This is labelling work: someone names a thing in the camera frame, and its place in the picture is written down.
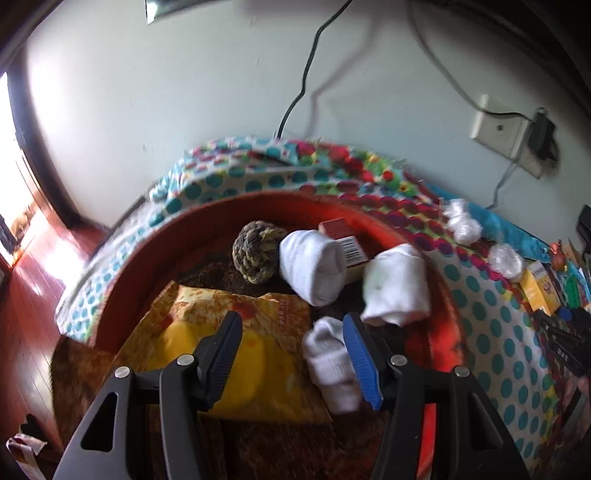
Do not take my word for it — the thin black hanging cable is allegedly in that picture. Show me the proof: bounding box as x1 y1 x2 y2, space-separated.
276 0 352 140

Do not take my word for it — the black looping cable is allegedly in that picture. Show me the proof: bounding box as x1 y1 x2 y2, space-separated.
406 0 536 121

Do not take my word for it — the black charger cable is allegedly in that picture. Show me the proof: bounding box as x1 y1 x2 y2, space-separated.
491 159 522 209

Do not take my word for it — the crumpled clear plastic wrap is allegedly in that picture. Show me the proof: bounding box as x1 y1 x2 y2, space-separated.
488 243 526 281
444 198 483 245

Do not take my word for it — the green and red box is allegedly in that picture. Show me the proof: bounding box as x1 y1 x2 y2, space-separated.
566 272 589 310

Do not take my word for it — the white wall socket plate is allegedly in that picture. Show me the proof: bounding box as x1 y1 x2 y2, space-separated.
517 147 557 180
470 95 528 158

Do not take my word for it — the dark door frame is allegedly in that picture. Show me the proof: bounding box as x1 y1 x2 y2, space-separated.
7 60 112 232

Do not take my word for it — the red round tray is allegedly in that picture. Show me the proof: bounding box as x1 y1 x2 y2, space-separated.
95 191 465 480

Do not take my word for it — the yellow smiling face box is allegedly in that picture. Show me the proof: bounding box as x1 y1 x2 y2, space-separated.
521 261 560 316

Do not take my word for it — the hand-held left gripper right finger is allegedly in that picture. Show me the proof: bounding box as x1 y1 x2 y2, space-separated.
342 311 532 480

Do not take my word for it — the polka dot blanket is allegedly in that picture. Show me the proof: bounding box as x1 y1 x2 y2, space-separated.
54 135 591 480

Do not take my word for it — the white paper bag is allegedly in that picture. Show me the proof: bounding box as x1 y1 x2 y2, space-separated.
6 431 48 480

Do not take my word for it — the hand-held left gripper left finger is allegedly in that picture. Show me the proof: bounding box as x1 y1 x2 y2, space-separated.
53 310 244 480

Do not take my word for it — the woven rope ball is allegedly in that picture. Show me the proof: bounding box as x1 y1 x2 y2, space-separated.
232 220 287 284

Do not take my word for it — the black charger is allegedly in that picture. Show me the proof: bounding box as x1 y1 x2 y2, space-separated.
529 108 558 162

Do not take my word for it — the white smooth sock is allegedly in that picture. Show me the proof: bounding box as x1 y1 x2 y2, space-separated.
278 229 348 308

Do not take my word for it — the small red box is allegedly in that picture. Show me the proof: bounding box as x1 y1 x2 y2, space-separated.
318 218 368 283

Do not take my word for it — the orange toy figure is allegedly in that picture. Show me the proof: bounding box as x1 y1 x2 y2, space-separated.
549 240 570 271

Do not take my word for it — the yellow snack packet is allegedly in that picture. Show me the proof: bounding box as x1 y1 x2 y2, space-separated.
113 280 333 424

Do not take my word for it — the white knitted sock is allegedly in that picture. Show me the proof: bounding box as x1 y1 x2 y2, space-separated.
302 316 363 415

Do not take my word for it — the white stained sock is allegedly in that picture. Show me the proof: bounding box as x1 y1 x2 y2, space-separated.
360 243 431 327

